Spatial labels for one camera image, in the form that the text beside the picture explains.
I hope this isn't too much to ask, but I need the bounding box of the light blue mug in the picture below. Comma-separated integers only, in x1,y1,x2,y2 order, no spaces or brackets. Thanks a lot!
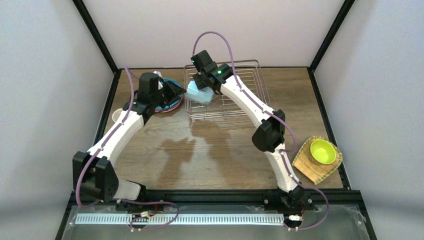
185,80,214,105

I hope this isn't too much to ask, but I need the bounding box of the light green mug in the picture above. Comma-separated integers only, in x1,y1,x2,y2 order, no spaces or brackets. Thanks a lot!
111,108,127,123

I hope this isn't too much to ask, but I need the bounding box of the yellow-green bowl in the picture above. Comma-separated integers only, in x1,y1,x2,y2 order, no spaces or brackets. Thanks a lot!
309,139,337,165

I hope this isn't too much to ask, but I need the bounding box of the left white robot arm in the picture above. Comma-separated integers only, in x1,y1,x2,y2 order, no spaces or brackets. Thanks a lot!
72,72,186,205

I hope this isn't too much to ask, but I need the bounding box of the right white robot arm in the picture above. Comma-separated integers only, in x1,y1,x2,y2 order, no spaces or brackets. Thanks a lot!
190,50,299,193

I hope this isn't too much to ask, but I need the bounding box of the blue polka dot plate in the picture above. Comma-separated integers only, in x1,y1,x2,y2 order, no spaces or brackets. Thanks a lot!
158,78,186,107

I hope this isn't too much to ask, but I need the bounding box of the pink plate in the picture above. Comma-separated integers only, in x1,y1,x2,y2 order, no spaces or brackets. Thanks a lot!
155,96,183,113

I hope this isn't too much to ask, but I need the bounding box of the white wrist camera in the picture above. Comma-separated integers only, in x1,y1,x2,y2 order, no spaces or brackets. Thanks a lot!
153,70,164,90

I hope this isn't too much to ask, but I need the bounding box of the metal wire dish rack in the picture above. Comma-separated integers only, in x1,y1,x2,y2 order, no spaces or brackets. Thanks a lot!
183,59,271,121

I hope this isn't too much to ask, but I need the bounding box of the black aluminium frame rail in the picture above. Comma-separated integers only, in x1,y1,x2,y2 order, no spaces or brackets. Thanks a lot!
67,189,365,206

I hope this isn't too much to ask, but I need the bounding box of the white slotted cable duct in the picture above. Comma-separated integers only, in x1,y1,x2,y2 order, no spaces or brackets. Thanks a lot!
73,213,285,226

